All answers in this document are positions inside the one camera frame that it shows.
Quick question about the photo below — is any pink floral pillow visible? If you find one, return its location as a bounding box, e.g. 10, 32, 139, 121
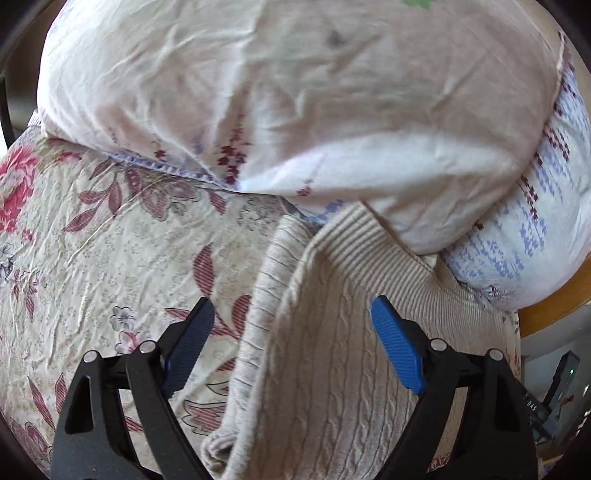
34, 0, 568, 257

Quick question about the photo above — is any wooden bed frame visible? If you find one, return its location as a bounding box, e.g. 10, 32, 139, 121
518, 272, 591, 343

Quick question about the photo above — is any pink pillow lavender tree print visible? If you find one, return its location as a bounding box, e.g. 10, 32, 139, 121
438, 58, 591, 313

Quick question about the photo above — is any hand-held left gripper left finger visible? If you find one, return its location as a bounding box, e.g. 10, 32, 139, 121
51, 298, 217, 480

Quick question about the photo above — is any beige cable knit sweater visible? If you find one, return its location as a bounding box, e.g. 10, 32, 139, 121
201, 203, 523, 480

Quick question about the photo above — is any floral bedspread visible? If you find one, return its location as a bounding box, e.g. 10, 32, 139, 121
0, 124, 326, 477

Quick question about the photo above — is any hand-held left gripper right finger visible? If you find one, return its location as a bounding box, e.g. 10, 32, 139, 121
372, 295, 539, 480

